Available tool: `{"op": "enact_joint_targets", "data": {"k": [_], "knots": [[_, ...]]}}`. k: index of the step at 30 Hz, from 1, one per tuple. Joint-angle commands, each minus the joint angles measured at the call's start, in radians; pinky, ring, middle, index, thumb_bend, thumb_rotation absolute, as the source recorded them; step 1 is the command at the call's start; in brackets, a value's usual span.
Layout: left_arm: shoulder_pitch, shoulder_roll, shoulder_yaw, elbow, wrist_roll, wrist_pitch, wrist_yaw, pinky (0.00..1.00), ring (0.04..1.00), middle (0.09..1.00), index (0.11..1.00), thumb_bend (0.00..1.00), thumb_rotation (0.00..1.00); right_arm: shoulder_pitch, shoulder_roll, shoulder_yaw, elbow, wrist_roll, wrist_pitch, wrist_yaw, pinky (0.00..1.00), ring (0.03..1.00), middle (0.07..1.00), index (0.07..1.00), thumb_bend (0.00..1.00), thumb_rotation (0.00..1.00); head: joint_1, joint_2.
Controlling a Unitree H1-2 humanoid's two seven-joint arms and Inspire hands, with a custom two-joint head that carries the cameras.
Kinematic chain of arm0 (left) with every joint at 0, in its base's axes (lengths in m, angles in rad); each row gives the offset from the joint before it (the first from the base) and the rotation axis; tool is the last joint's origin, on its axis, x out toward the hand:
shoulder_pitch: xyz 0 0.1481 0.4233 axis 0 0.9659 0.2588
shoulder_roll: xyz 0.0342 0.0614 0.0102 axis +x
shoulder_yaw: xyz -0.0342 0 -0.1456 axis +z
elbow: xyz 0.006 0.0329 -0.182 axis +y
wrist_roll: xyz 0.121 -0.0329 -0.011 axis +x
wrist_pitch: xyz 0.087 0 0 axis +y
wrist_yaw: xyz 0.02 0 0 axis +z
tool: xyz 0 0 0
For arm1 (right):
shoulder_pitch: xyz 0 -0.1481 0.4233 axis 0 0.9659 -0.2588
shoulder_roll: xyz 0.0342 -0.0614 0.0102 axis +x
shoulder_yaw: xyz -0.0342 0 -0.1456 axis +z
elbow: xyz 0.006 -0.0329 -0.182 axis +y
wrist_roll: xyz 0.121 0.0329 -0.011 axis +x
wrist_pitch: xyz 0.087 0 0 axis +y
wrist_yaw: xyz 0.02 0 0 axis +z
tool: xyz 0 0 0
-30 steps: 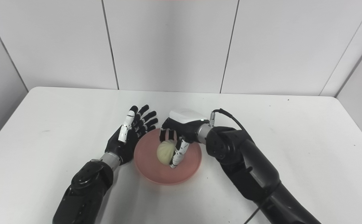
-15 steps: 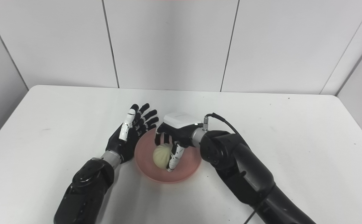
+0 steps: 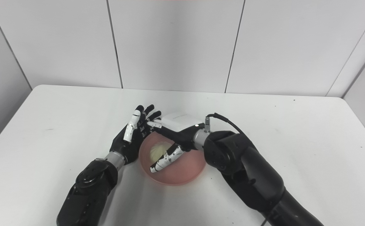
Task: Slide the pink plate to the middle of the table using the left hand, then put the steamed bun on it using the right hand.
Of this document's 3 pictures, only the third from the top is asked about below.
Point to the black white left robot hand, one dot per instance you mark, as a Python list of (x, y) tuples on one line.
[(129, 144)]

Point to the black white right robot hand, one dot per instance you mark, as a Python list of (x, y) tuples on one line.
[(182, 128)]

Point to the cream steamed bun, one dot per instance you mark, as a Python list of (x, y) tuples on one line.
[(158, 152)]

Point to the pink round plate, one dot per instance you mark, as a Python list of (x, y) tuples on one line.
[(182, 169)]

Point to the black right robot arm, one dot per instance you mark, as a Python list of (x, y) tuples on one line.
[(248, 175)]

